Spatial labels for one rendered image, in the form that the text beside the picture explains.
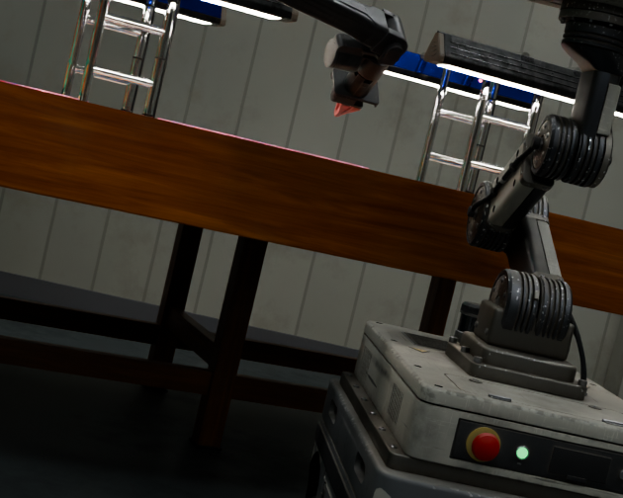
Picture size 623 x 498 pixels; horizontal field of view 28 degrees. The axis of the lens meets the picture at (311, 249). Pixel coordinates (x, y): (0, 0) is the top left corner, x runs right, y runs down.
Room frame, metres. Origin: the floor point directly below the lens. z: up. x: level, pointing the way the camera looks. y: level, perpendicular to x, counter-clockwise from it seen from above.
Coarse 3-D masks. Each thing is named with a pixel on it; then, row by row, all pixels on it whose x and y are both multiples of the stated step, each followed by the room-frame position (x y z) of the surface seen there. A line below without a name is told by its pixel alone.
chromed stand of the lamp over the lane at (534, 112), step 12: (528, 60) 2.96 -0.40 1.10; (576, 72) 3.01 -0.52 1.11; (480, 96) 3.12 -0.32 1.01; (540, 96) 3.17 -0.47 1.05; (480, 108) 3.11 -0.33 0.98; (540, 108) 3.18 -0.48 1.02; (480, 120) 3.11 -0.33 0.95; (492, 120) 3.13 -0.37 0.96; (504, 120) 3.14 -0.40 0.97; (528, 120) 3.17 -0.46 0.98; (528, 132) 3.17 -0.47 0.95; (468, 144) 3.12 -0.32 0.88; (468, 156) 3.11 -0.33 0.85; (468, 168) 3.11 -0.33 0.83; (480, 168) 3.13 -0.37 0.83; (492, 168) 3.14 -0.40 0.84
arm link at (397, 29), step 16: (288, 0) 2.30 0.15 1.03; (304, 0) 2.30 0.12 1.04; (320, 0) 2.31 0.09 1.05; (336, 0) 2.34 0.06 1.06; (352, 0) 2.38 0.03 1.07; (320, 16) 2.34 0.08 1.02; (336, 16) 2.35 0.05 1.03; (352, 16) 2.36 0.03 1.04; (368, 16) 2.38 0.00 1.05; (384, 16) 2.41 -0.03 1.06; (352, 32) 2.39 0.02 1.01; (368, 32) 2.39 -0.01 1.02; (384, 32) 2.39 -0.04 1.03; (400, 32) 2.42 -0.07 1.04; (384, 48) 2.42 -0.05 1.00
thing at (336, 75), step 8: (336, 72) 2.55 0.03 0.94; (344, 72) 2.56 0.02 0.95; (352, 72) 2.51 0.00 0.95; (336, 80) 2.54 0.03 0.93; (344, 80) 2.54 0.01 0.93; (352, 80) 2.51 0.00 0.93; (360, 80) 2.50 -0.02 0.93; (368, 80) 2.51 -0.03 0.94; (336, 88) 2.52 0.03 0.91; (344, 88) 2.53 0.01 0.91; (352, 88) 2.52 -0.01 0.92; (360, 88) 2.52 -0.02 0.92; (368, 88) 2.52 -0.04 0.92; (376, 88) 2.57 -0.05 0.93; (344, 96) 2.53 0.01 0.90; (352, 96) 2.53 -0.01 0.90; (360, 96) 2.54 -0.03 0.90; (368, 96) 2.55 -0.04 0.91; (376, 96) 2.56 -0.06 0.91; (376, 104) 2.55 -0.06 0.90
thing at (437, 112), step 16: (448, 80) 3.34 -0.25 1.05; (496, 96) 3.41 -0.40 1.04; (432, 112) 3.34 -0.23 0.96; (448, 112) 3.35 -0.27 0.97; (432, 128) 3.33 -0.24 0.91; (432, 144) 3.34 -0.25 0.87; (480, 144) 3.39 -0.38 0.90; (432, 160) 3.35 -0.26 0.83; (448, 160) 3.36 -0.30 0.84; (480, 160) 3.40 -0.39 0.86; (416, 176) 3.34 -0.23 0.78
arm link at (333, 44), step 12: (336, 36) 2.44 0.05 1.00; (348, 36) 2.45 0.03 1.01; (336, 48) 2.43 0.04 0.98; (348, 48) 2.43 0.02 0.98; (360, 48) 2.43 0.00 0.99; (396, 48) 2.41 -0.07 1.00; (324, 60) 2.47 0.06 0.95; (336, 60) 2.44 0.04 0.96; (348, 60) 2.44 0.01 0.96; (360, 60) 2.45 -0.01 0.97; (384, 60) 2.44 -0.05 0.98; (396, 60) 2.43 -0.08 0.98
